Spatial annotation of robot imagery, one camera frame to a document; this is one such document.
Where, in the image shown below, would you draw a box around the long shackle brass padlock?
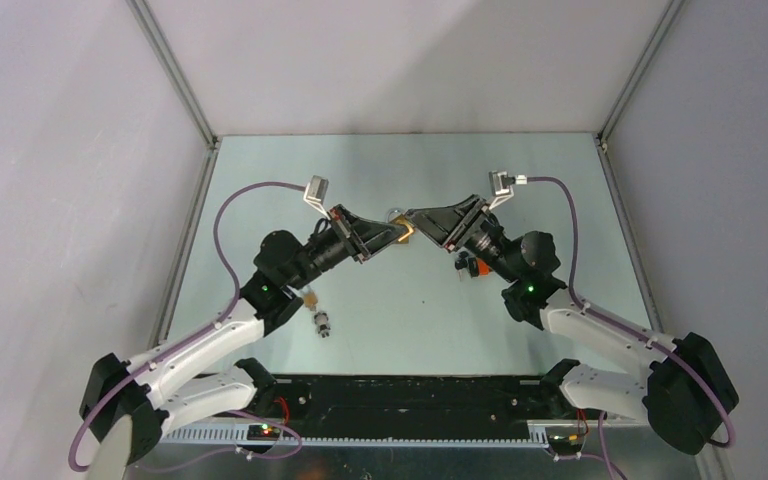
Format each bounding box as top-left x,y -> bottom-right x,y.
301,290 -> 319,312

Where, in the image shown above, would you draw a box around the slotted grey cable duct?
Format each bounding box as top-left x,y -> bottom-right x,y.
158,419 -> 549,449

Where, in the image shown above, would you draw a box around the aluminium frame post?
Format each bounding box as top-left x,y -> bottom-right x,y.
594,0 -> 687,164
125,0 -> 220,157

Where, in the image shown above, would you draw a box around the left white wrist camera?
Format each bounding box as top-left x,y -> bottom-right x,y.
303,175 -> 329,218

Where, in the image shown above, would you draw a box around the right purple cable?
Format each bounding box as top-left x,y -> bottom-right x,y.
526,176 -> 738,480

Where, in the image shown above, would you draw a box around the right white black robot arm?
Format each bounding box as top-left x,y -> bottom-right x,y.
406,195 -> 739,455

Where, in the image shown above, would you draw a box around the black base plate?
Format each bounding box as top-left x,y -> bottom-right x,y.
243,374 -> 595,439

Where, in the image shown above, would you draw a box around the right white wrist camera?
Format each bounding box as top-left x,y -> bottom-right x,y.
488,171 -> 528,210

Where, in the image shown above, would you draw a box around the right aluminium frame post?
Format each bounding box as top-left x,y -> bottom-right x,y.
594,0 -> 687,164

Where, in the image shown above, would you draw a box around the orange black padlock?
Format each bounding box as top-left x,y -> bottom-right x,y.
467,257 -> 492,278

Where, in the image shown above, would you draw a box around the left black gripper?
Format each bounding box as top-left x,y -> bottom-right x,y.
288,204 -> 408,291

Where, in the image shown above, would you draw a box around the left aluminium frame post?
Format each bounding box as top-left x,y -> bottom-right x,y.
125,0 -> 220,157

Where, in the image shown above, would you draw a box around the small brass padlock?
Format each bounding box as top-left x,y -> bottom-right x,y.
396,221 -> 416,245

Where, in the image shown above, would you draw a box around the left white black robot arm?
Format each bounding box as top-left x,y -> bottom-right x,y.
69,205 -> 413,472

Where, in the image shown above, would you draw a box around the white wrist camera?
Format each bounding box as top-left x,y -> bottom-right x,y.
303,175 -> 329,218
488,171 -> 528,210

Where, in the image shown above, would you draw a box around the large brass padlock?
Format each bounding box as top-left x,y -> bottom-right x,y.
386,208 -> 407,226

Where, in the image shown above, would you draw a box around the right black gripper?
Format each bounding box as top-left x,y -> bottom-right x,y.
405,195 -> 521,284

